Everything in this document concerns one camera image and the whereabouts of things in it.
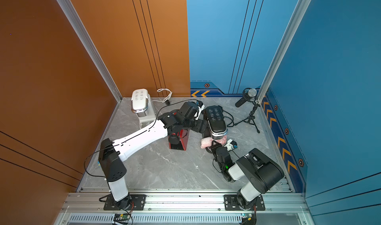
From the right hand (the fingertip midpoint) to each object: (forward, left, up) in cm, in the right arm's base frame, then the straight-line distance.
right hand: (210, 141), depth 91 cm
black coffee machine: (0, -1, +18) cm, 18 cm away
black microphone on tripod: (+21, -23, +20) cm, 37 cm away
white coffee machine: (+14, +41, +18) cm, 47 cm away
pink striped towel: (-2, +2, +1) cm, 3 cm away
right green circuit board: (-38, -16, -6) cm, 42 cm away
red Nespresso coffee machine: (-5, +18, +10) cm, 21 cm away
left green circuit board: (-38, +45, -7) cm, 59 cm away
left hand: (+2, +5, +17) cm, 18 cm away
